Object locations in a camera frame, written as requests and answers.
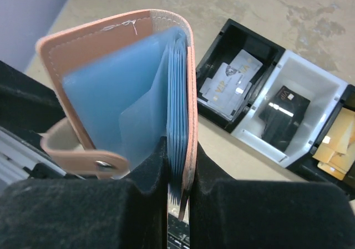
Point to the gold cards pile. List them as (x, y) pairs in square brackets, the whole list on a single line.
[(335, 154)]

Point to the black bin with gold cards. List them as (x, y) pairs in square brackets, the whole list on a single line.
[(306, 166)]

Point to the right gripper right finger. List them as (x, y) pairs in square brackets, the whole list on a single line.
[(229, 213)]

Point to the black cards pile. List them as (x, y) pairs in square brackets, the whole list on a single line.
[(282, 116)]

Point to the white bin with black cards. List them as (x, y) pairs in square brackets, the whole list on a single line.
[(322, 88)]

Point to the black bin with silver cards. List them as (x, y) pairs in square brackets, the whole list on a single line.
[(232, 38)]

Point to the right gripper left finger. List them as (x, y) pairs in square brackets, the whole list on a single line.
[(131, 212)]

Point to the silver cards pile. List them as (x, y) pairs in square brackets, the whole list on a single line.
[(225, 91)]

